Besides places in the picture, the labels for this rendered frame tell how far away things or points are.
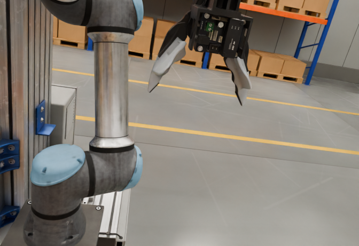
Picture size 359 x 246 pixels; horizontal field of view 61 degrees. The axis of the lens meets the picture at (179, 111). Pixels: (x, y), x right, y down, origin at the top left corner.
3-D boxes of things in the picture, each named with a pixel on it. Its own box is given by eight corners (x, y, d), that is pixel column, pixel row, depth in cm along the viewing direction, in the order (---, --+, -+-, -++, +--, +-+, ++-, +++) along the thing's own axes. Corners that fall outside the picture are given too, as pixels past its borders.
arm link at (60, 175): (26, 189, 78) (26, 142, 73) (80, 180, 85) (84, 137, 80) (33, 221, 69) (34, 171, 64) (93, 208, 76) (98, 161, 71)
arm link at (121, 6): (77, 189, 84) (72, -21, 77) (128, 180, 92) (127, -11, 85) (90, 205, 73) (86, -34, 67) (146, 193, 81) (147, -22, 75)
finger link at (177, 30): (150, 49, 44) (195, 5, 42) (150, 47, 46) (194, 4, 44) (173, 72, 46) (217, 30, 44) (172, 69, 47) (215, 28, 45)
